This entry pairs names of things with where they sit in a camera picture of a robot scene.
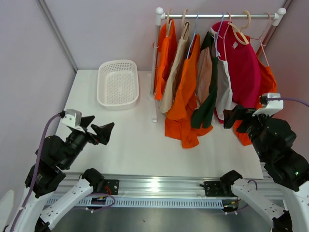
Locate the magenta t shirt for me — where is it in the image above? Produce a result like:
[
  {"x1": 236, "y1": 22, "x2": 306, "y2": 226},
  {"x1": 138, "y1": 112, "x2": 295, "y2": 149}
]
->
[{"x1": 212, "y1": 21, "x2": 262, "y2": 125}]

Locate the clothes rack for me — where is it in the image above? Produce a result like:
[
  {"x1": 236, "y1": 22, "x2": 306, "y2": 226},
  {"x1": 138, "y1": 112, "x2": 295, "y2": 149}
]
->
[{"x1": 148, "y1": 6, "x2": 288, "y2": 123}]

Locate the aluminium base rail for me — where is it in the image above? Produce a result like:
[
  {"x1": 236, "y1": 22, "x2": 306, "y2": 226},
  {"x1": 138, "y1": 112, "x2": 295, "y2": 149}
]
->
[{"x1": 43, "y1": 172, "x2": 290, "y2": 209}]

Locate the far right orange garment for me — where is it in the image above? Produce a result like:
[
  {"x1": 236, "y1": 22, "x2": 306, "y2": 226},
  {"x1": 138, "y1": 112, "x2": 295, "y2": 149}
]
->
[{"x1": 232, "y1": 35, "x2": 278, "y2": 146}]

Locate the light blue wire hanger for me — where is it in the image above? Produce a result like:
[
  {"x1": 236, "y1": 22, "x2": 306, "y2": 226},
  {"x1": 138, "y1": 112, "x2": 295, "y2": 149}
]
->
[{"x1": 186, "y1": 12, "x2": 200, "y2": 59}]

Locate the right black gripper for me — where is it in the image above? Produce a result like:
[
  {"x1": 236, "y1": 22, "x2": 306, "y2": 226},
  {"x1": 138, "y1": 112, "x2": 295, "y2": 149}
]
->
[{"x1": 223, "y1": 104, "x2": 273, "y2": 159}]

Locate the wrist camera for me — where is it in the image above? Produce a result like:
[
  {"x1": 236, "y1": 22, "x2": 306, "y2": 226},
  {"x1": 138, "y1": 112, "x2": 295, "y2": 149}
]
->
[
  {"x1": 253, "y1": 92, "x2": 284, "y2": 116},
  {"x1": 60, "y1": 109, "x2": 84, "y2": 132}
]

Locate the white perforated plastic basket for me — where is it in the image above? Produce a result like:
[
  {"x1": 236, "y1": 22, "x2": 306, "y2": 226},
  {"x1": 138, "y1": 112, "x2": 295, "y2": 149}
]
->
[{"x1": 97, "y1": 59, "x2": 139, "y2": 111}]

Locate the beige shirt wooden hanger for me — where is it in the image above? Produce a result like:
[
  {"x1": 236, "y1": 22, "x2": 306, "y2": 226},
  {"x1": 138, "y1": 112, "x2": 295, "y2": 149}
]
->
[{"x1": 182, "y1": 8, "x2": 188, "y2": 30}]

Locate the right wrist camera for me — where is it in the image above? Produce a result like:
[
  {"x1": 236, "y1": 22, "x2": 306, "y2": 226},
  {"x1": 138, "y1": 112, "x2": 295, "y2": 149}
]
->
[{"x1": 253, "y1": 92, "x2": 284, "y2": 116}]

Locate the dark green garment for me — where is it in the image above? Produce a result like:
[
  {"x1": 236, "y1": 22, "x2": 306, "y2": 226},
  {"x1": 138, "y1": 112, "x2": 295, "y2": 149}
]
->
[{"x1": 191, "y1": 32, "x2": 218, "y2": 129}]

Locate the beige t shirt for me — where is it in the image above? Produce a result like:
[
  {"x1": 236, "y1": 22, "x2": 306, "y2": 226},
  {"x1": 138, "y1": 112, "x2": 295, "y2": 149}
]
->
[{"x1": 159, "y1": 22, "x2": 190, "y2": 114}]

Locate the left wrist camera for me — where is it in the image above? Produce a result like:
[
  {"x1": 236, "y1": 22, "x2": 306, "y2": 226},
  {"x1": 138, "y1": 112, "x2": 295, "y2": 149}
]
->
[{"x1": 60, "y1": 109, "x2": 84, "y2": 132}]

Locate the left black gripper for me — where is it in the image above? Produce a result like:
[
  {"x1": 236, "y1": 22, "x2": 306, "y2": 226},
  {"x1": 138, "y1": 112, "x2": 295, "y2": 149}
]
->
[{"x1": 62, "y1": 115, "x2": 114, "y2": 168}]

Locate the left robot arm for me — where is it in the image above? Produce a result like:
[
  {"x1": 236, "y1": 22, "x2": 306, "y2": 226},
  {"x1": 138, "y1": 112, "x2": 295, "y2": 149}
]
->
[{"x1": 0, "y1": 111, "x2": 114, "y2": 232}]

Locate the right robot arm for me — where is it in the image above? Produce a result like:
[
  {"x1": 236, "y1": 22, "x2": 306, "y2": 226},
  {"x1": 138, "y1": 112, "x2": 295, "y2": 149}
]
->
[{"x1": 220, "y1": 105, "x2": 309, "y2": 232}]

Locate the peach garment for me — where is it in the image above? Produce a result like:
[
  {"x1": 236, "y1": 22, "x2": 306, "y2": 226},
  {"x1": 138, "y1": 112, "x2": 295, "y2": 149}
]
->
[{"x1": 196, "y1": 47, "x2": 212, "y2": 104}]

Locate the orange t shirt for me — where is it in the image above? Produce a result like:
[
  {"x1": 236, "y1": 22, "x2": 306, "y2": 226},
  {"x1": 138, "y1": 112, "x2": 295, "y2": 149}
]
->
[
  {"x1": 154, "y1": 19, "x2": 177, "y2": 100},
  {"x1": 165, "y1": 34, "x2": 213, "y2": 149}
]

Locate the pink wire hanger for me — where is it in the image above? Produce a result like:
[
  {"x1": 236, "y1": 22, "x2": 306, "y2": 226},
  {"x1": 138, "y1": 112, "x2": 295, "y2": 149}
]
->
[{"x1": 250, "y1": 12, "x2": 271, "y2": 67}]

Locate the white garment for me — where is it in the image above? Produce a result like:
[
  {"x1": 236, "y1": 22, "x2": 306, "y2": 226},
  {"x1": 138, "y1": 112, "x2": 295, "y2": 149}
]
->
[{"x1": 209, "y1": 28, "x2": 233, "y2": 123}]

